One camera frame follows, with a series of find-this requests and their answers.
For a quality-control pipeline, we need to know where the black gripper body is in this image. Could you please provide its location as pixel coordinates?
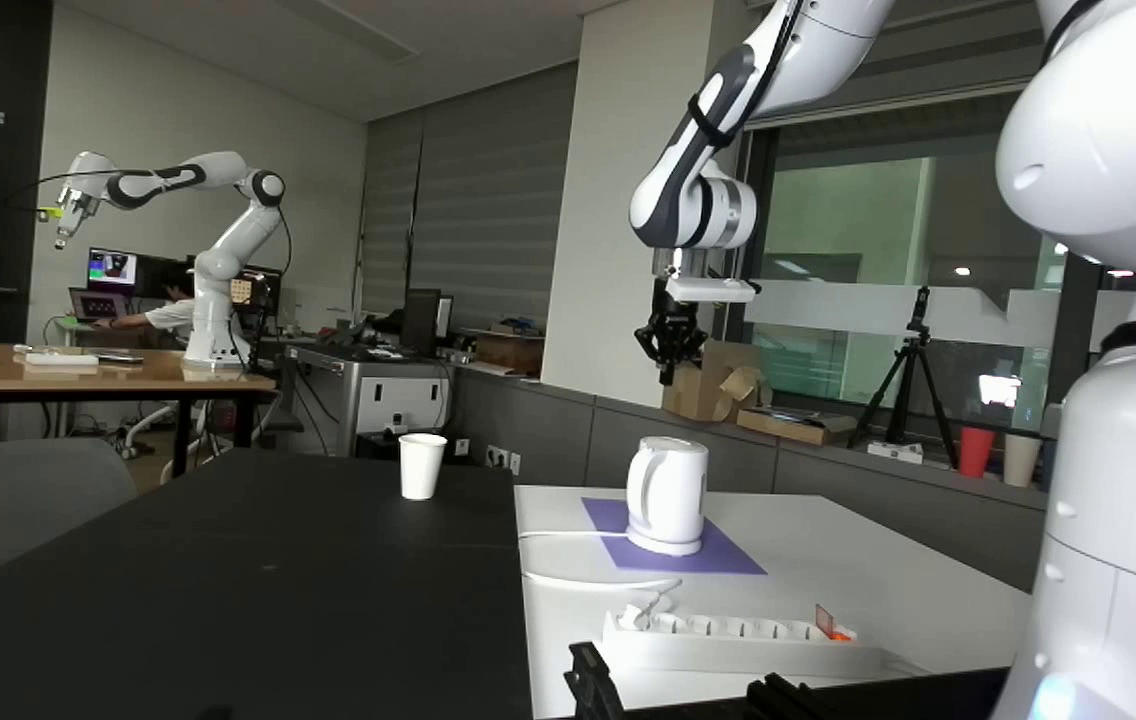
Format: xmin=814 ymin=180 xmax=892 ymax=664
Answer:
xmin=632 ymin=275 xmax=713 ymax=368

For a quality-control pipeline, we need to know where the white mug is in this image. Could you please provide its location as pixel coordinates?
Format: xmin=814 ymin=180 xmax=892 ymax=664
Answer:
xmin=623 ymin=433 xmax=716 ymax=559

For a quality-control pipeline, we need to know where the brown cardboard box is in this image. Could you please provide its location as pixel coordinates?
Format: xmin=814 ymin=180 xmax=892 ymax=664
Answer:
xmin=657 ymin=340 xmax=827 ymax=447

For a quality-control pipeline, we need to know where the purple rectangular mat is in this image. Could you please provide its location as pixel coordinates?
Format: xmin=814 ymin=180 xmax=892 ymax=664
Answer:
xmin=578 ymin=492 xmax=770 ymax=581

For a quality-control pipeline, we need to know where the white power strip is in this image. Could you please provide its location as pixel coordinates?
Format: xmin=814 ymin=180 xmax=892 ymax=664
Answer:
xmin=601 ymin=600 xmax=860 ymax=653

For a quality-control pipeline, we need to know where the white paper cup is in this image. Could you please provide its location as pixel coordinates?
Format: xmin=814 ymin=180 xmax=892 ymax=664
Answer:
xmin=396 ymin=430 xmax=451 ymax=509

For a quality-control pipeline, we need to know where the white metal cabinet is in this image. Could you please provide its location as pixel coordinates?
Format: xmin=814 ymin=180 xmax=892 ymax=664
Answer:
xmin=284 ymin=343 xmax=457 ymax=464

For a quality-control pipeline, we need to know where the red cup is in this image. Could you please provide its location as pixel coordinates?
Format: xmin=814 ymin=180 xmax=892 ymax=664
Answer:
xmin=953 ymin=424 xmax=999 ymax=485

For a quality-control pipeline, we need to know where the black table clamp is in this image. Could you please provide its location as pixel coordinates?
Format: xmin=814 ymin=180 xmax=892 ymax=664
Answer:
xmin=741 ymin=669 xmax=855 ymax=720
xmin=560 ymin=637 xmax=627 ymax=720

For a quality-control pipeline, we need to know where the beige cup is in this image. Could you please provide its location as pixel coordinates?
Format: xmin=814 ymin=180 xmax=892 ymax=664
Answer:
xmin=999 ymin=433 xmax=1045 ymax=492

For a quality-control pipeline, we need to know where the person in white shirt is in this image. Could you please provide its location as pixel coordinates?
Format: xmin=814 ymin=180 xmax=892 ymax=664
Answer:
xmin=107 ymin=275 xmax=201 ymax=340

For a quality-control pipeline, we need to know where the lit computer monitor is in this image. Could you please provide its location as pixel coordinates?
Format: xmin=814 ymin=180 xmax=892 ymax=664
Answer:
xmin=82 ymin=244 xmax=146 ymax=292

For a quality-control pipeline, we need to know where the wooden table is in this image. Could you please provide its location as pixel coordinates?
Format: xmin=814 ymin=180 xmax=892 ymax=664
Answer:
xmin=0 ymin=340 xmax=284 ymax=490

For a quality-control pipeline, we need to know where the grey chair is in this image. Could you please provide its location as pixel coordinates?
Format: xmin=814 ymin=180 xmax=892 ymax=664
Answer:
xmin=0 ymin=437 xmax=142 ymax=610

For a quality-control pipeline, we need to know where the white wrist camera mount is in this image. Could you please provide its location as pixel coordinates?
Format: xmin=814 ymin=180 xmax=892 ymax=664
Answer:
xmin=660 ymin=267 xmax=765 ymax=310

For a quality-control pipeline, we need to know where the white wall outlet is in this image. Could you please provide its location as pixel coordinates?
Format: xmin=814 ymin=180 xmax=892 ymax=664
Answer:
xmin=482 ymin=440 xmax=530 ymax=479

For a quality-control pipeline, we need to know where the black camera tripod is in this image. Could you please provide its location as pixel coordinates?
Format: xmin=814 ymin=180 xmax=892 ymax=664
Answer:
xmin=845 ymin=281 xmax=964 ymax=469

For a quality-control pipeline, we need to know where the white kettle power cable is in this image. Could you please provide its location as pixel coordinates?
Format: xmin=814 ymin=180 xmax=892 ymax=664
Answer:
xmin=530 ymin=571 xmax=689 ymax=632

